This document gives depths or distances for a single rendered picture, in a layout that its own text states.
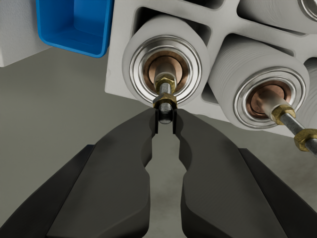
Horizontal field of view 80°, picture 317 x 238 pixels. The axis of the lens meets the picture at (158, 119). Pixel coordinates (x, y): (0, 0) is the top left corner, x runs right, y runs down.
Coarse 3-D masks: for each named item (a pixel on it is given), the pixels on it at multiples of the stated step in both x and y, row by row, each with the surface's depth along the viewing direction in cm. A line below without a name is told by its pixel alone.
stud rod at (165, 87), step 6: (162, 84) 16; (168, 84) 16; (162, 90) 15; (168, 90) 15; (162, 108) 13; (168, 108) 13; (162, 114) 12; (168, 114) 12; (162, 120) 12; (168, 120) 12
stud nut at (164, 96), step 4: (164, 92) 14; (160, 96) 13; (164, 96) 13; (168, 96) 13; (172, 96) 14; (156, 100) 13; (160, 100) 13; (164, 100) 13; (168, 100) 13; (172, 100) 13; (176, 100) 13; (156, 104) 13; (172, 104) 13; (176, 104) 13; (156, 108) 13; (176, 108) 13
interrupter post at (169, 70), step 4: (160, 64) 19; (164, 64) 19; (168, 64) 19; (156, 68) 20; (160, 68) 18; (164, 68) 18; (168, 68) 18; (172, 68) 19; (156, 72) 18; (160, 72) 17; (164, 72) 17; (168, 72) 17; (172, 72) 17; (156, 76) 17; (160, 76) 17; (172, 76) 17; (176, 80) 17; (176, 84) 18
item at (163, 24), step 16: (160, 16) 25; (176, 16) 28; (144, 32) 18; (160, 32) 18; (176, 32) 18; (192, 32) 18; (128, 48) 19; (128, 64) 20; (208, 64) 20; (128, 80) 21; (192, 96) 21
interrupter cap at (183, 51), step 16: (144, 48) 19; (160, 48) 18; (176, 48) 18; (192, 48) 18; (144, 64) 19; (176, 64) 20; (192, 64) 19; (144, 80) 20; (192, 80) 20; (144, 96) 21; (176, 96) 21
